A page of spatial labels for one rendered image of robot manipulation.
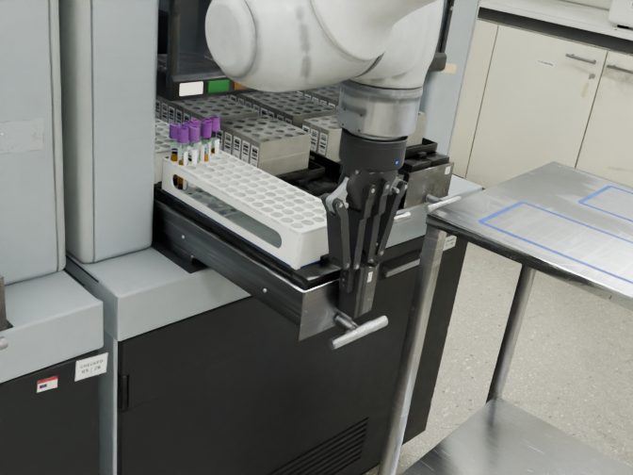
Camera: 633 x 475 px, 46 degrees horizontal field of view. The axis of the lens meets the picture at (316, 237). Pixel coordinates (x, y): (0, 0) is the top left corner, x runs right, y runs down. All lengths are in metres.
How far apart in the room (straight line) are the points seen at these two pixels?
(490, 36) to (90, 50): 2.67
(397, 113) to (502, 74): 2.65
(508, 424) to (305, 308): 0.84
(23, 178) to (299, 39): 0.46
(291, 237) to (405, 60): 0.26
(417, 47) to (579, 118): 2.52
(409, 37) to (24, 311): 0.56
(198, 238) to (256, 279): 0.13
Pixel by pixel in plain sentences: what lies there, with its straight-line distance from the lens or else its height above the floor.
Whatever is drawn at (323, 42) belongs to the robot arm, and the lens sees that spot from 0.63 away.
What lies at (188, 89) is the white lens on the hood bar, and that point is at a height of 0.98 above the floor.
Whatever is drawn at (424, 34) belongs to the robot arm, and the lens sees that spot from 0.78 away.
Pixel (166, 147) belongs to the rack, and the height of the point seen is 0.86.
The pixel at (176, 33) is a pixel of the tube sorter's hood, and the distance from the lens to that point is 1.00.
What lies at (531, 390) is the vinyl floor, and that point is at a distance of 2.29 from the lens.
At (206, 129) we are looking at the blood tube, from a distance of 1.08.
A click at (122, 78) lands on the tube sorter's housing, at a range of 0.99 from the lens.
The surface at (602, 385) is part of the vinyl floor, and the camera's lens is 2.43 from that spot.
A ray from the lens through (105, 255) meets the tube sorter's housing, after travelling 1.07.
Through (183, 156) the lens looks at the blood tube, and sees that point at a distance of 1.06.
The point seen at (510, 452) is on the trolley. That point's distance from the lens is 1.57.
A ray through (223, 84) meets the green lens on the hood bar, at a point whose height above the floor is 0.98.
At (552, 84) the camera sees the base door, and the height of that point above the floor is 0.63.
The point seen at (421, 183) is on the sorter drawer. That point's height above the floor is 0.78.
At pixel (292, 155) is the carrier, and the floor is 0.85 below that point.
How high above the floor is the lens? 1.23
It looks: 25 degrees down
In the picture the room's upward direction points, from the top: 7 degrees clockwise
